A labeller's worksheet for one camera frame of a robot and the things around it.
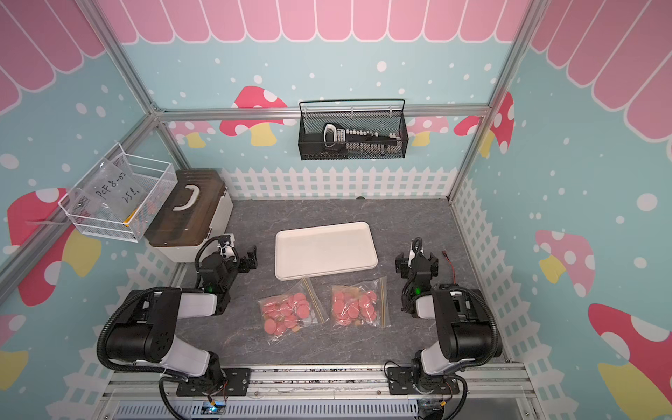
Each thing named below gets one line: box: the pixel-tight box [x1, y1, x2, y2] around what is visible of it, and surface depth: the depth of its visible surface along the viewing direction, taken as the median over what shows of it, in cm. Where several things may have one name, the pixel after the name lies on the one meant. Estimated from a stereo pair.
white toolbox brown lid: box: [143, 168, 234, 263], surface depth 96 cm
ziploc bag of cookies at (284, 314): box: [257, 277, 330, 347], surface depth 87 cm
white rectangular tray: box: [274, 221, 379, 281], surface depth 105 cm
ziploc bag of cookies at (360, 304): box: [330, 275, 392, 329], surface depth 87 cm
